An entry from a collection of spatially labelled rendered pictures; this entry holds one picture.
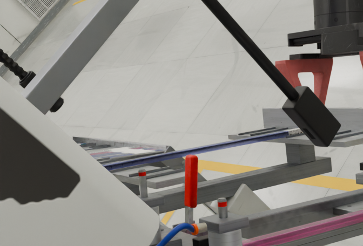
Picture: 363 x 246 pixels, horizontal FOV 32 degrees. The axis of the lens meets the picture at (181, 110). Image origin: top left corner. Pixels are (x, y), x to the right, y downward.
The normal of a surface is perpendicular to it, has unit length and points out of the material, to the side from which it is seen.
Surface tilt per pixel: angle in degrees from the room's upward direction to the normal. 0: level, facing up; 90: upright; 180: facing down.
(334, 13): 50
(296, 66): 87
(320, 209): 90
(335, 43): 44
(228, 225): 90
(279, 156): 0
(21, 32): 90
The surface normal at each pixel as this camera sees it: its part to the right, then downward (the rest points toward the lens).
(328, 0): -0.68, 0.06
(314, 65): 0.51, -0.06
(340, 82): -0.65, -0.65
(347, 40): -0.86, 0.06
